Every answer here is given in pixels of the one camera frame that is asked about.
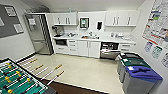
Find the white two-door sink cabinet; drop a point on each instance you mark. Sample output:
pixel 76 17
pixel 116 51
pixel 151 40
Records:
pixel 89 49

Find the black built-in microwave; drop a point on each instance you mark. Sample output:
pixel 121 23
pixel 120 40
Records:
pixel 61 42

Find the blue bottle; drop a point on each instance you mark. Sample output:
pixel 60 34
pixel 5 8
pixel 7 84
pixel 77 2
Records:
pixel 70 10

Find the steel paper towel dispenser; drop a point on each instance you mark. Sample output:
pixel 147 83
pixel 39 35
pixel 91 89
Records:
pixel 84 23

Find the white dish soap bottle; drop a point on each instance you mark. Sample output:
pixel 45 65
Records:
pixel 112 34

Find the white wide drawer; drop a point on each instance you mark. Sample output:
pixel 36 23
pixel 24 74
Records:
pixel 61 49

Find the black soap dispenser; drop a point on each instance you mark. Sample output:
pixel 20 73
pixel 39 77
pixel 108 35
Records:
pixel 99 25

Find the small white paper sheet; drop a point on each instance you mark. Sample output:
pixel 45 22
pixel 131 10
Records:
pixel 10 11
pixel 19 28

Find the stainless steel refrigerator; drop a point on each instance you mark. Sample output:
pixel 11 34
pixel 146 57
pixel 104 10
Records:
pixel 38 35

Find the green foosball table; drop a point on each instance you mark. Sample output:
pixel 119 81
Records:
pixel 20 80

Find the white paper sheet on fridge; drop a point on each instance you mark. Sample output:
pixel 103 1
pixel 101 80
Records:
pixel 31 21

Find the stainless steel dishwasher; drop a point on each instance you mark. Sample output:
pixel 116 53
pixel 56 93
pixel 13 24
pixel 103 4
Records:
pixel 109 50

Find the chrome faucet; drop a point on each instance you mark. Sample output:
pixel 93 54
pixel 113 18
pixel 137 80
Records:
pixel 91 34

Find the white wall cabinet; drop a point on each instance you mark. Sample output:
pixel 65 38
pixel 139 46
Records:
pixel 122 18
pixel 64 19

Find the grey bin green lid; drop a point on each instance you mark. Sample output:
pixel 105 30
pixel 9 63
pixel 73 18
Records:
pixel 131 62

